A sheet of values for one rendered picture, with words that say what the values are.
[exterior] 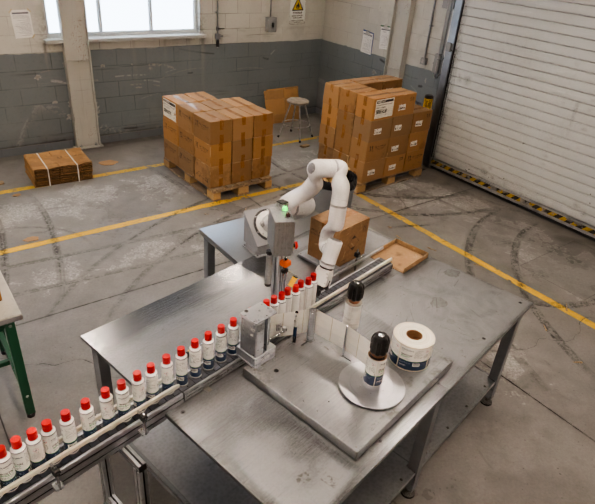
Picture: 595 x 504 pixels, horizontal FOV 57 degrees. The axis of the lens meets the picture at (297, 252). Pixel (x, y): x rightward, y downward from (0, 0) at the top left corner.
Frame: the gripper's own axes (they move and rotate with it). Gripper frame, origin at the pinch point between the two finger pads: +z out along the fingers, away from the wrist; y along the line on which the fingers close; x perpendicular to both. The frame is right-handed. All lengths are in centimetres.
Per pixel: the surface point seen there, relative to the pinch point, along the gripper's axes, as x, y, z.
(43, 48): 87, -520, -64
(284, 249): -40.2, -1.2, -26.0
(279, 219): -46, -5, -40
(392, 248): 91, -10, -21
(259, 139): 216, -269, -44
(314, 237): 35, -37, -18
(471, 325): 55, 69, -8
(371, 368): -36, 61, 5
